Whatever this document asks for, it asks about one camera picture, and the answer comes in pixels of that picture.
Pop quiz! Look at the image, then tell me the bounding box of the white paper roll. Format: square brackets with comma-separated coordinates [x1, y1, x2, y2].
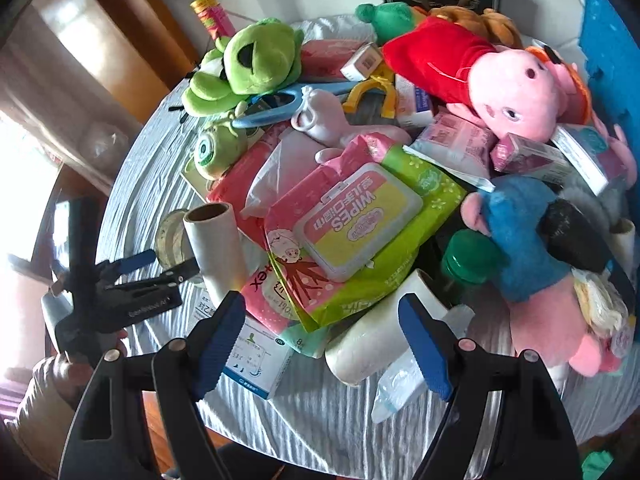
[183, 202, 248, 307]
[326, 270, 448, 386]

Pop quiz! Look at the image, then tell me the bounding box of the pink tissue pack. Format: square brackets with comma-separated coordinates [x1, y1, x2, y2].
[241, 263, 307, 338]

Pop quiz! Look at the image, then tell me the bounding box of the white blue medicine box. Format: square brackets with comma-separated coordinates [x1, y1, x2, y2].
[224, 315, 294, 400]

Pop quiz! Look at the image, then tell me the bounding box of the clear tape roll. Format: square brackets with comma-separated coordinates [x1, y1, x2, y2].
[154, 209, 194, 270]

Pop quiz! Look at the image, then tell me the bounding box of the pink pig plush blue shirt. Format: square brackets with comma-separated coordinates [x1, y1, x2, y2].
[461, 176, 623, 377]

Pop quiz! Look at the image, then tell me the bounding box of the green one-eyed monster plush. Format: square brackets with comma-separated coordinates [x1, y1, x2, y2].
[193, 112, 248, 180]

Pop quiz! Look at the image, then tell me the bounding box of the green wet wipes pack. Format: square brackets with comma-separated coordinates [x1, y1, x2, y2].
[264, 133, 465, 333]

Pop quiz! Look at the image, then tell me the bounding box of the green cap bottle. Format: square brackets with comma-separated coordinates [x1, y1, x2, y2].
[439, 229, 508, 307]

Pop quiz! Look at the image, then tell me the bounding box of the blue plastic hanger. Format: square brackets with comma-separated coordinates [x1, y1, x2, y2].
[231, 81, 356, 129]

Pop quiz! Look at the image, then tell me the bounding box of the light blue tablecloth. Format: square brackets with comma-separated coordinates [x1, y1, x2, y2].
[98, 91, 639, 479]

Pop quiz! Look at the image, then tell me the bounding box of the black umbrella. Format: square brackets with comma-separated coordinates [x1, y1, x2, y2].
[537, 200, 636, 313]

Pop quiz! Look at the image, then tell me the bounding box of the green frog plush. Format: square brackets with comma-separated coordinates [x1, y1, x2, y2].
[181, 18, 304, 117]

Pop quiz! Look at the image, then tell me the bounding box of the red yellow snack tube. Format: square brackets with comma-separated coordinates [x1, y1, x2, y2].
[190, 0, 236, 40]

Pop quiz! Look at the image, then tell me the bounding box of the teal pink box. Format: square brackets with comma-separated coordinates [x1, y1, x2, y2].
[551, 124, 627, 196]

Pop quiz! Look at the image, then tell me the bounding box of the green plush toy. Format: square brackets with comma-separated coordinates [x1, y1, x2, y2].
[355, 2, 427, 47]

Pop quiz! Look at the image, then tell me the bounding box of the pink pig plush orange dress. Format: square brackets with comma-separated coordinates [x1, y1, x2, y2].
[526, 46, 638, 190]

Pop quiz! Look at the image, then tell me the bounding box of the pink pig plush red dress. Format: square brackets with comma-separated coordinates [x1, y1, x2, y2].
[382, 18, 567, 143]

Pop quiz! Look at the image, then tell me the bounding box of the blue plastic storage crate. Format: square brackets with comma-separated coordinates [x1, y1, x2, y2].
[579, 0, 639, 158]

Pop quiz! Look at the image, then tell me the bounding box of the brown bear plush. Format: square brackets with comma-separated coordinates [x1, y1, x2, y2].
[428, 6, 524, 49]

